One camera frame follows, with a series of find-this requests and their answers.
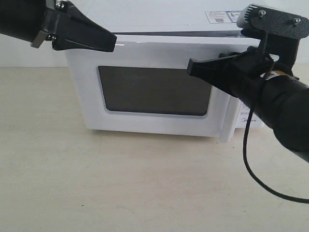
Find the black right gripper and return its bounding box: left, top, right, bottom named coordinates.
left=187, top=47, right=309, bottom=147

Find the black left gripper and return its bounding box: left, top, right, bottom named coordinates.
left=0, top=0, right=117, bottom=52

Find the white microwave door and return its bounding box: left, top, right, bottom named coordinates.
left=65, top=35, right=258, bottom=142

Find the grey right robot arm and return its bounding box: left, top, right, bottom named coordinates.
left=187, top=48, right=309, bottom=161

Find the white microwave oven body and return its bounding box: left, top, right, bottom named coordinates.
left=84, top=0, right=266, bottom=131

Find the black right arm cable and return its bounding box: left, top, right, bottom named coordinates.
left=242, top=48, right=309, bottom=203

